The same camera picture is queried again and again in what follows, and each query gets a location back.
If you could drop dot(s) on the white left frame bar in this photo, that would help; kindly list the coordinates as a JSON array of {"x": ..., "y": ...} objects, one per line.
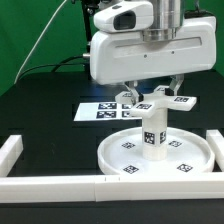
[{"x": 9, "y": 153}]

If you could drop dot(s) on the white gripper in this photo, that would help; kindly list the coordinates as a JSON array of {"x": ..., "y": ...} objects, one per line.
[{"x": 127, "y": 57}]

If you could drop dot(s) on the white round table top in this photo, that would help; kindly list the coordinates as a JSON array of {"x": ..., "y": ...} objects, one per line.
[{"x": 125, "y": 153}]

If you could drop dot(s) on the white rod part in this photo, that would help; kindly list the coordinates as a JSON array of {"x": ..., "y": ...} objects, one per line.
[{"x": 155, "y": 101}]

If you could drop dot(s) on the white front frame bar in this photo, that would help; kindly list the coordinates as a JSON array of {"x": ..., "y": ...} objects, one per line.
[{"x": 97, "y": 188}]

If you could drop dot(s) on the white paper marker sheet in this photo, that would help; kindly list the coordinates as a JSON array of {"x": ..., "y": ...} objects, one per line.
[{"x": 102, "y": 111}]

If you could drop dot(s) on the black camera stand pole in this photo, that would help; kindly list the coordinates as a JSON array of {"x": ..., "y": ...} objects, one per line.
[{"x": 89, "y": 8}]

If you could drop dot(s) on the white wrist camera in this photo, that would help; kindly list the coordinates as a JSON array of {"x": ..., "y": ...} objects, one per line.
[{"x": 125, "y": 16}]

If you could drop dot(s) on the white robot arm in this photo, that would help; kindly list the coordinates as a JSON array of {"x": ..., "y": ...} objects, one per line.
[{"x": 169, "y": 17}]

